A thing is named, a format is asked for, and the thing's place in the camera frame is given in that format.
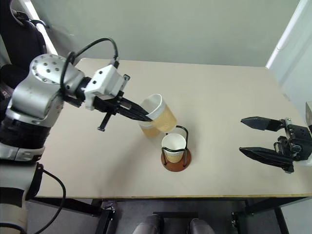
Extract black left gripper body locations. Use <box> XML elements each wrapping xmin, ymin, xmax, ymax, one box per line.
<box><xmin>94</xmin><ymin>74</ymin><xmax>132</xmax><ymax>133</ymax></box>

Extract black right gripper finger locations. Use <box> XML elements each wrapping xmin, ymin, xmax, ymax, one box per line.
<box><xmin>240</xmin><ymin>117</ymin><xmax>281</xmax><ymax>131</ymax></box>
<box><xmin>238</xmin><ymin>146</ymin><xmax>295</xmax><ymax>174</ymax></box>

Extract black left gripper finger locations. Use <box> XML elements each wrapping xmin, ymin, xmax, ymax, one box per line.
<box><xmin>122</xmin><ymin>97</ymin><xmax>150</xmax><ymax>116</ymax></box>
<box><xmin>116</xmin><ymin>108</ymin><xmax>154</xmax><ymax>122</ymax></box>

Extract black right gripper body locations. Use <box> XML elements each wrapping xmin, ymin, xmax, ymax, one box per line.
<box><xmin>273</xmin><ymin>117</ymin><xmax>312</xmax><ymax>162</ymax></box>

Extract translucent plastic cup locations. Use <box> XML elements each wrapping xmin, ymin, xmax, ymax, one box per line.
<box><xmin>142</xmin><ymin>94</ymin><xmax>177</xmax><ymax>134</ymax></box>

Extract tan paper cup white rim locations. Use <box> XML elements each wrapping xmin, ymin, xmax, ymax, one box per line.
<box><xmin>161</xmin><ymin>133</ymin><xmax>187</xmax><ymax>164</ymax></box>

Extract white panel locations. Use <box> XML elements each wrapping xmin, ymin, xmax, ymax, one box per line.
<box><xmin>265</xmin><ymin>0</ymin><xmax>312</xmax><ymax>103</ymax></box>

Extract grey rounded shape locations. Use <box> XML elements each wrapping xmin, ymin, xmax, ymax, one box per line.
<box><xmin>186</xmin><ymin>218</ymin><xmax>208</xmax><ymax>234</ymax></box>
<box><xmin>132</xmin><ymin>214</ymin><xmax>164</xmax><ymax>234</ymax></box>

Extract black office chair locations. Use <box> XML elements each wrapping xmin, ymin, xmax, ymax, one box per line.
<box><xmin>0</xmin><ymin>9</ymin><xmax>47</xmax><ymax>98</ymax></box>

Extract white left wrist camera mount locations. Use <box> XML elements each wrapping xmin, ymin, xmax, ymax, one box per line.
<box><xmin>84</xmin><ymin>64</ymin><xmax>124</xmax><ymax>111</ymax></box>

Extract black metal table frame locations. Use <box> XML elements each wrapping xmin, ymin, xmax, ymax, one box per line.
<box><xmin>31</xmin><ymin>196</ymin><xmax>312</xmax><ymax>234</ymax></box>

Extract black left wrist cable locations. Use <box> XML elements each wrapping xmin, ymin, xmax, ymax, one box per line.
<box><xmin>59</xmin><ymin>37</ymin><xmax>120</xmax><ymax>91</ymax></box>

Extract wire cup holder wooden base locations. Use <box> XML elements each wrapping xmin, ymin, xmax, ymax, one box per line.
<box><xmin>160</xmin><ymin>125</ymin><xmax>192</xmax><ymax>173</ymax></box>

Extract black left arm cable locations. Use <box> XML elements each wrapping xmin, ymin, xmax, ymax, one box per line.
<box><xmin>0</xmin><ymin>169</ymin><xmax>67</xmax><ymax>234</ymax></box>

